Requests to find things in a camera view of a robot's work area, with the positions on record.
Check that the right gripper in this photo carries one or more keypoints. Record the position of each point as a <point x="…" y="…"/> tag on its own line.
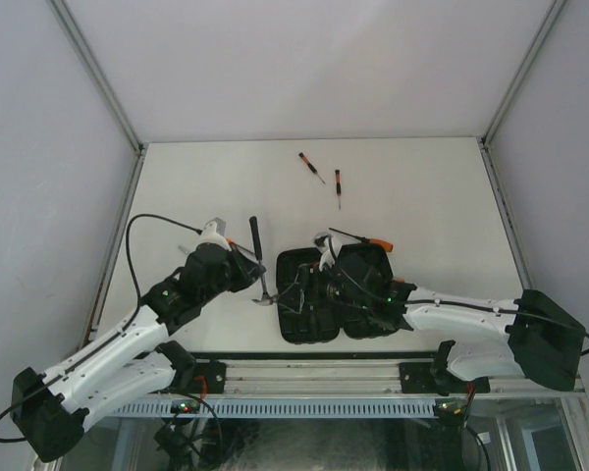
<point x="295" y="297"/>

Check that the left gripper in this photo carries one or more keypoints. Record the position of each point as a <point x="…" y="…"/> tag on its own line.
<point x="247" y="271"/>

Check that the black plastic tool case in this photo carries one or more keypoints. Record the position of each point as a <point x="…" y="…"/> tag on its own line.
<point x="318" y="327"/>

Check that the small claw hammer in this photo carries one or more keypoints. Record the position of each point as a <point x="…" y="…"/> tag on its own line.
<point x="266" y="298"/>

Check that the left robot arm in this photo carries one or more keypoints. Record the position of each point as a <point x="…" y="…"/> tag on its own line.
<point x="54" y="408"/>

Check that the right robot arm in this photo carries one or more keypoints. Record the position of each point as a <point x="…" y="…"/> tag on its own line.
<point x="530" y="336"/>

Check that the small orange precision screwdriver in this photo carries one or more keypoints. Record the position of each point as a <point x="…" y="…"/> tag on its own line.
<point x="310" y="166"/>

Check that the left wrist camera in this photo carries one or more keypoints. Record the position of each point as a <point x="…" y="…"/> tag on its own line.
<point x="214" y="233"/>

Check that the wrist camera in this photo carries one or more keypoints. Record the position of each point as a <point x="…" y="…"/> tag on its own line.
<point x="329" y="246"/>
<point x="214" y="233"/>

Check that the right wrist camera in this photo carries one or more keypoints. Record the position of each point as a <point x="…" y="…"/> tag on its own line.
<point x="329" y="246"/>

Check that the aluminium frame rail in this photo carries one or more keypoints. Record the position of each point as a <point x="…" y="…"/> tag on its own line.
<point x="315" y="378"/>

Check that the large orange handled screwdriver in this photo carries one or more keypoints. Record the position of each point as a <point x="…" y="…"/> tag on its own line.
<point x="387" y="246"/>

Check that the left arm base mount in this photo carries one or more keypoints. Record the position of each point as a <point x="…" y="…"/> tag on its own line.
<point x="203" y="378"/>

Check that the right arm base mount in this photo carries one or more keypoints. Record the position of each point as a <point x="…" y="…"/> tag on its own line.
<point x="433" y="377"/>

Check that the blue slotted cable duct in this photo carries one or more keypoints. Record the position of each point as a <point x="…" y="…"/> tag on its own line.
<point x="167" y="407"/>

